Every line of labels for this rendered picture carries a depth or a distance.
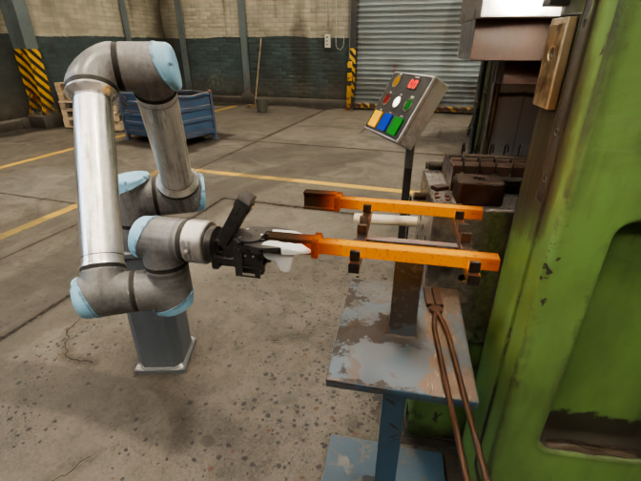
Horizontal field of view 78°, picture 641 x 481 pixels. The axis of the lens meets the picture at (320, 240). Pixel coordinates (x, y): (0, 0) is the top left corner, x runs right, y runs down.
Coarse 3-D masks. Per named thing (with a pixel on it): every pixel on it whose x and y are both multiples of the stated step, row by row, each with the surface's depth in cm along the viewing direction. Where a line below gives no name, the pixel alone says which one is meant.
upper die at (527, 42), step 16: (464, 32) 113; (480, 32) 100; (496, 32) 100; (512, 32) 99; (528, 32) 99; (544, 32) 98; (464, 48) 112; (480, 48) 102; (496, 48) 101; (512, 48) 101; (528, 48) 100; (544, 48) 100
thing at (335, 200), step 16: (304, 192) 98; (320, 192) 98; (336, 192) 98; (304, 208) 100; (320, 208) 99; (336, 208) 97; (352, 208) 97; (384, 208) 95; (400, 208) 94; (416, 208) 93; (432, 208) 92; (448, 208) 91; (464, 208) 91; (480, 208) 91
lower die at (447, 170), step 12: (444, 156) 134; (492, 156) 122; (504, 156) 122; (516, 156) 126; (444, 168) 132; (456, 168) 116; (468, 168) 116; (492, 168) 115; (504, 168) 114; (516, 168) 114; (516, 192) 116
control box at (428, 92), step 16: (400, 80) 173; (432, 80) 152; (384, 96) 180; (400, 96) 168; (416, 96) 157; (432, 96) 155; (384, 112) 175; (400, 112) 164; (416, 112) 155; (432, 112) 157; (368, 128) 183; (400, 128) 160; (416, 128) 158; (400, 144) 160
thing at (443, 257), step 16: (288, 240) 76; (304, 240) 75; (320, 240) 76; (336, 240) 76; (352, 240) 76; (368, 256) 74; (384, 256) 73; (400, 256) 73; (416, 256) 72; (432, 256) 71; (448, 256) 71; (464, 256) 70; (480, 256) 70; (496, 256) 70
